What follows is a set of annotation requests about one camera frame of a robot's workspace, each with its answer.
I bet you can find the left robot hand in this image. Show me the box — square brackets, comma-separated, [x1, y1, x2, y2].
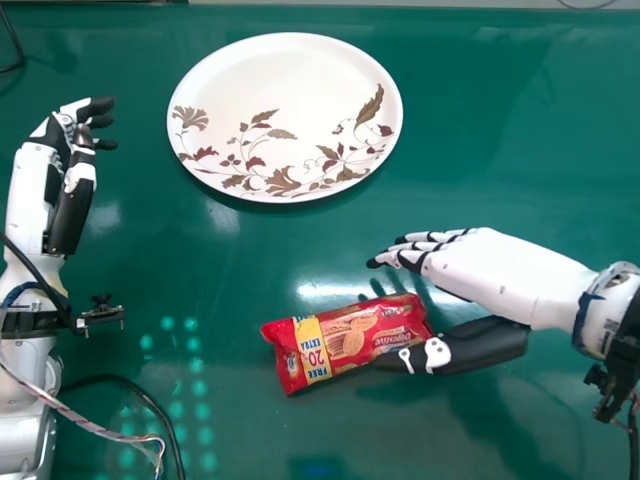
[0, 96, 120, 334]

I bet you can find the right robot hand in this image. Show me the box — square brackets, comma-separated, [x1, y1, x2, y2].
[366, 226, 640, 377]

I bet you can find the red biscuit packet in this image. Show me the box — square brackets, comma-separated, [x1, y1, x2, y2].
[259, 293, 435, 398]

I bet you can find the white plate brown leaf pattern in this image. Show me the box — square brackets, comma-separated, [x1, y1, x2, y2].
[166, 32, 405, 204]

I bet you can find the black cable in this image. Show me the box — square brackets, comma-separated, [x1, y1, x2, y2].
[0, 4, 26, 76]
[0, 233, 71, 326]
[59, 373, 187, 480]

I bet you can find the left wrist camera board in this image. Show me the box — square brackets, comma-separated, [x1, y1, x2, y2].
[73, 292, 126, 337]

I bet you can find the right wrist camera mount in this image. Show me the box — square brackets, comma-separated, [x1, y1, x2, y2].
[583, 334, 640, 426]

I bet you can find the red-white striped ribbon cable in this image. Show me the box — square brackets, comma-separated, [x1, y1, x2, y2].
[0, 357, 167, 476]

